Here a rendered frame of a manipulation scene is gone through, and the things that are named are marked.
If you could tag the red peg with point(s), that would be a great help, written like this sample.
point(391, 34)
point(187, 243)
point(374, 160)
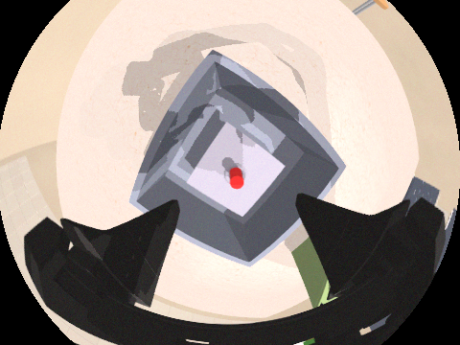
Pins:
point(236, 180)

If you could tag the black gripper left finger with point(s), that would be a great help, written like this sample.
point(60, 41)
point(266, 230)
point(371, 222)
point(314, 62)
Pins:
point(133, 252)

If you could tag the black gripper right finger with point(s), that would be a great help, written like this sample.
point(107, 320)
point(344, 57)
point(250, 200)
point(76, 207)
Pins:
point(343, 239)

